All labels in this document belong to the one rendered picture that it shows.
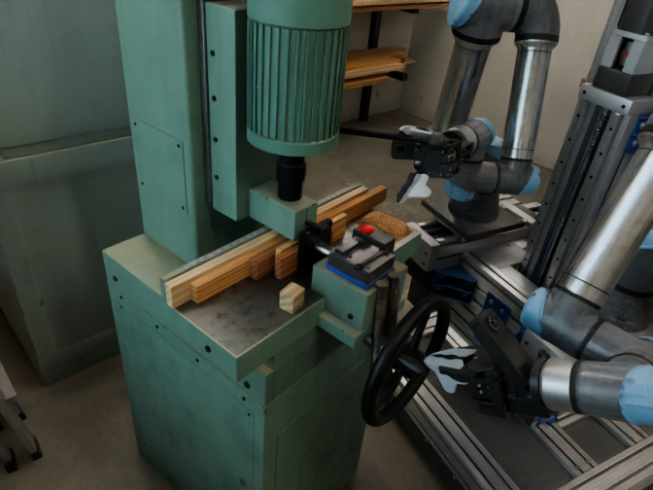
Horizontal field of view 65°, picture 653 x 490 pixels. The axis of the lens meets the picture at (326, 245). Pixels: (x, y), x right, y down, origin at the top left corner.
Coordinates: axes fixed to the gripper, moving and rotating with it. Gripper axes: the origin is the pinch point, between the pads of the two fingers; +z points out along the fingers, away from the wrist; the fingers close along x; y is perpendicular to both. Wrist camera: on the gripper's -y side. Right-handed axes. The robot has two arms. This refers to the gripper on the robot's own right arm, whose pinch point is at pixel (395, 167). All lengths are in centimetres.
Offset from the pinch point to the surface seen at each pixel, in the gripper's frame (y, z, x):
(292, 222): -13.7, 15.7, 9.8
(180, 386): -38, 34, 53
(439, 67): -171, -334, 31
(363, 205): -18.4, -14.9, 17.4
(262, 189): -23.9, 13.7, 5.5
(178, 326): -20, 41, 24
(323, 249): -8.9, 12.3, 15.9
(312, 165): -184, -180, 80
